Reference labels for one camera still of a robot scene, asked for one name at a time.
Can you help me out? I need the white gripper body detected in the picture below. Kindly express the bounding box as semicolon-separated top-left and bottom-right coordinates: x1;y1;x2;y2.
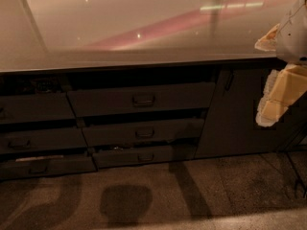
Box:
276;0;307;64

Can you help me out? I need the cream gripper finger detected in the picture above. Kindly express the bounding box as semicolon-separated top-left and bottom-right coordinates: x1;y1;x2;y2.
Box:
254;24;279;52
255;64;307;127

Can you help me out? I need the dark drawer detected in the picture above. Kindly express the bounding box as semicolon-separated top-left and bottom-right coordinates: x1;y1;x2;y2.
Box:
83;118;204;147
0;154;96;180
0;93;74;124
67;82;215;117
0;127;86;154
93;144;197;169

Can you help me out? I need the dark cabinet door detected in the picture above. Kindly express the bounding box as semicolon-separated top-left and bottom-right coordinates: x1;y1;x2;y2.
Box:
195;69;286;158

